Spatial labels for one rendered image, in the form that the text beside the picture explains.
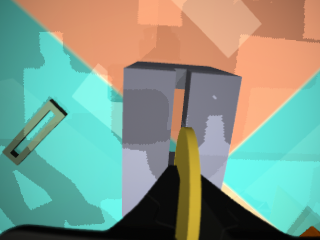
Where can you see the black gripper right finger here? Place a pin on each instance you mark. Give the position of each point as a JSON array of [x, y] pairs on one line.
[[222, 218]]

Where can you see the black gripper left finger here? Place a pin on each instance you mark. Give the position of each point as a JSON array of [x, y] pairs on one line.
[[153, 218]]

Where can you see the gold coin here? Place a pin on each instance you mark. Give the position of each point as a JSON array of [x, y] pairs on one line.
[[187, 160]]

